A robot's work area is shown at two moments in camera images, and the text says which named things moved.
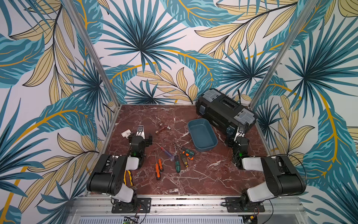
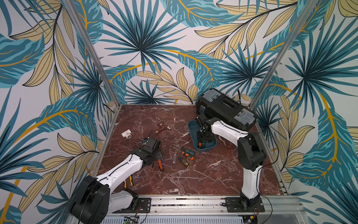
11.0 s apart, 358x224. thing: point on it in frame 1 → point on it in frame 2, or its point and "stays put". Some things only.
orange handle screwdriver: [159, 161] stays put
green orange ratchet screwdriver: [189, 153] stays put
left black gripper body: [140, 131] → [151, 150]
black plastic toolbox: [230, 114] stays put
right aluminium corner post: [283, 56] stays put
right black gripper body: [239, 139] → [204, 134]
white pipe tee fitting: [126, 133] stays put
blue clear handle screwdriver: [163, 149] → [175, 157]
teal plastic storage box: [202, 134] stays put
